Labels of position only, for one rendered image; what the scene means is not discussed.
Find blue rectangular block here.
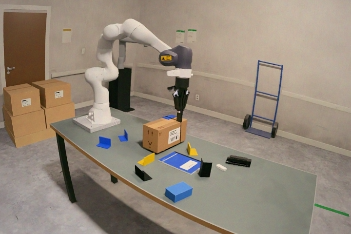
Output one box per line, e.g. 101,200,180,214
165,182,193,203

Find blue notebook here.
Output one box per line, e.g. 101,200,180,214
158,151,201,175

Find brown cardboard box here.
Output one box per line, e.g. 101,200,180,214
143,117,187,153

